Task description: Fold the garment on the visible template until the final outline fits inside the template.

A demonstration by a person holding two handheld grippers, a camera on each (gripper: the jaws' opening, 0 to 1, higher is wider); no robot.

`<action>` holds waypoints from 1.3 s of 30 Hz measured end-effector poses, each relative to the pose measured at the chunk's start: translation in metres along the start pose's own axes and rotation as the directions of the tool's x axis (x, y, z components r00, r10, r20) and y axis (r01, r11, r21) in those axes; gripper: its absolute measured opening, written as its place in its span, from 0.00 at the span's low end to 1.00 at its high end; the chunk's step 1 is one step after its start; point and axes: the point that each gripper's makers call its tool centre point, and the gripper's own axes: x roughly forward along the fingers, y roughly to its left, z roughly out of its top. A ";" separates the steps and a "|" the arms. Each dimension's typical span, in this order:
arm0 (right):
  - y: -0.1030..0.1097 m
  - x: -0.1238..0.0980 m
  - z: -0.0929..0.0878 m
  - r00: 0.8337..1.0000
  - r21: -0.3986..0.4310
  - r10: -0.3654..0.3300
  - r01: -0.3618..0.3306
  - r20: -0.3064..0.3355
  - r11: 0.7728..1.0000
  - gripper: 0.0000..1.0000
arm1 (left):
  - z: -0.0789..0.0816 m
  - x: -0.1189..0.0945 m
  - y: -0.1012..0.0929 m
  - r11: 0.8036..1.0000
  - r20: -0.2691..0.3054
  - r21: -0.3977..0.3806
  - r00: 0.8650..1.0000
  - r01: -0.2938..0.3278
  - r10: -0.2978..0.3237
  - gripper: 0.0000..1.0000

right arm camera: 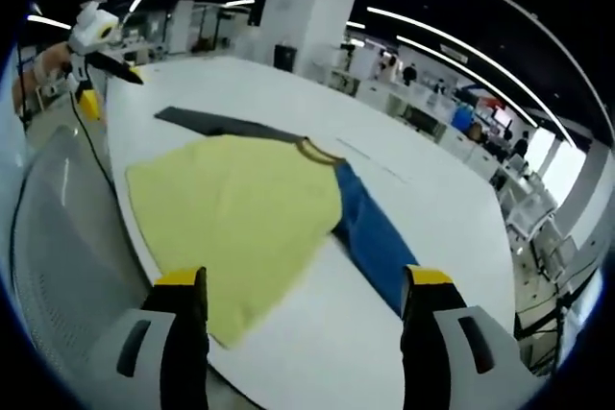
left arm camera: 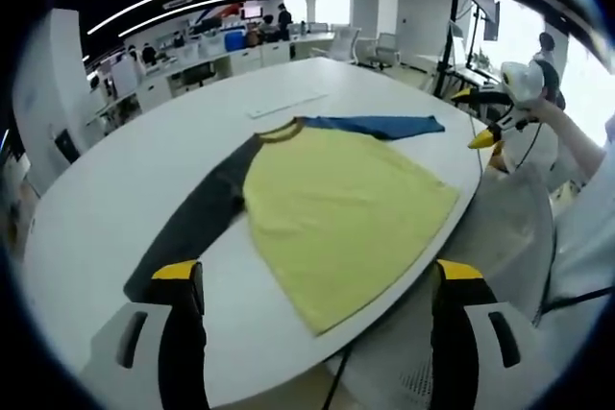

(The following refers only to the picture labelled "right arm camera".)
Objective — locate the ceiling air vent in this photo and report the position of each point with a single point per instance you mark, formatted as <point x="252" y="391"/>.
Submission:
<point x="454" y="53"/>

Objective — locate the brown bag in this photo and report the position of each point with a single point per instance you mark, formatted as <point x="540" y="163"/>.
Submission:
<point x="478" y="132"/>

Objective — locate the white rolling cabinet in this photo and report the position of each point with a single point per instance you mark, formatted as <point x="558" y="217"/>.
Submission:
<point x="366" y="63"/>

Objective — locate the person's left hand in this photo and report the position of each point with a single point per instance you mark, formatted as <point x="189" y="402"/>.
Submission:
<point x="56" y="62"/>

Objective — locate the long white workbench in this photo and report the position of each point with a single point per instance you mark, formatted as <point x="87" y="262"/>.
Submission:
<point x="456" y="141"/>

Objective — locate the wall display screen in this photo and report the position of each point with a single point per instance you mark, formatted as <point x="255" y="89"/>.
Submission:
<point x="502" y="117"/>

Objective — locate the black square panel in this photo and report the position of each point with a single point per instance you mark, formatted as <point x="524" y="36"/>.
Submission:
<point x="285" y="57"/>

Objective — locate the white mesh chair back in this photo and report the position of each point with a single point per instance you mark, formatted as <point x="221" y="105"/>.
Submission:
<point x="62" y="237"/>

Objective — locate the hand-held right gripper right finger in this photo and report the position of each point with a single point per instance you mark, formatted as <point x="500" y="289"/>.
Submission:
<point x="423" y="357"/>

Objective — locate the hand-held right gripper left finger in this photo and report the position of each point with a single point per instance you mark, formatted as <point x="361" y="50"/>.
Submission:
<point x="185" y="357"/>

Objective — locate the white square pillar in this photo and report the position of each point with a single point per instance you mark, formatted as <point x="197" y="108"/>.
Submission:
<point x="307" y="11"/>

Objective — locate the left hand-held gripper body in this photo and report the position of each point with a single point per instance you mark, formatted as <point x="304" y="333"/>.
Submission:
<point x="89" y="31"/>

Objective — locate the curved ceiling light strip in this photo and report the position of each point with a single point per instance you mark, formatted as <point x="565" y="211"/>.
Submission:
<point x="406" y="39"/>
<point x="379" y="11"/>

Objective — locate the white tall cabinet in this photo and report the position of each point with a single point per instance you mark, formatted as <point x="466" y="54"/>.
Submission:
<point x="181" y="26"/>

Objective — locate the yellow blue grey garment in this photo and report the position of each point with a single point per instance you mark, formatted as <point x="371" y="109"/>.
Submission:
<point x="230" y="208"/>

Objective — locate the white table socket panel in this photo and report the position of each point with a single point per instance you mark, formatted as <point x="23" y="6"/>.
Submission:
<point x="365" y="154"/>

